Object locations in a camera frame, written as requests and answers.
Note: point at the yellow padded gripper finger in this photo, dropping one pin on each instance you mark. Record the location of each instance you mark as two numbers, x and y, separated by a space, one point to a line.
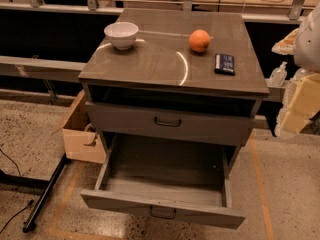
301 102

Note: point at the grey drawer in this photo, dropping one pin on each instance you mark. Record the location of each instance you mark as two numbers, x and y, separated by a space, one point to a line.
170 124
166 179

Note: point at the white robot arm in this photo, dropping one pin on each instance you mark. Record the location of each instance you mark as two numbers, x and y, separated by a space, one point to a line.
303 43

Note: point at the grey three-drawer cabinet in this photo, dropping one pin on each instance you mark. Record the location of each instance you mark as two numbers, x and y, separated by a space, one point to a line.
161 71

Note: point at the grey top drawer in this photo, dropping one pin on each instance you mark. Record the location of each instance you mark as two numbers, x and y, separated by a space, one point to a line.
170 124

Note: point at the clear sanitizer bottle right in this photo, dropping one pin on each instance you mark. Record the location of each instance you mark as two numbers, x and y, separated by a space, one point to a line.
300 73

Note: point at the clear sanitizer bottle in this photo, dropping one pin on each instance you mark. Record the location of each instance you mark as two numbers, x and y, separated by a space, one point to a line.
278 75
300 73

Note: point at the clear sanitizer bottle left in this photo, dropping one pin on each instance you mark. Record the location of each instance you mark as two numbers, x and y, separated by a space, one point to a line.
278 75

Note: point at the dark blue snack packet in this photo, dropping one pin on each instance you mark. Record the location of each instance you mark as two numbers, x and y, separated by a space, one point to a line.
224 64

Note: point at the orange fruit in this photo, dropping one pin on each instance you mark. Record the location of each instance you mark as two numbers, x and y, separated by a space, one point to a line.
199 41

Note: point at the white ceramic bowl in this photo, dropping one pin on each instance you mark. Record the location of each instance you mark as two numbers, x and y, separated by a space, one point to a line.
122 35

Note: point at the cardboard box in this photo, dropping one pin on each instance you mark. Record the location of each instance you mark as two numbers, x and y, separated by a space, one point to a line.
81 141

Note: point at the black metal floor bar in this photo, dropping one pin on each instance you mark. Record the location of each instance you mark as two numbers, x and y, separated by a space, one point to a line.
30 224

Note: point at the grey metal bench rail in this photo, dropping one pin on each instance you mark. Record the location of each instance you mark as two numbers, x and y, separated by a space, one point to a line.
40 68

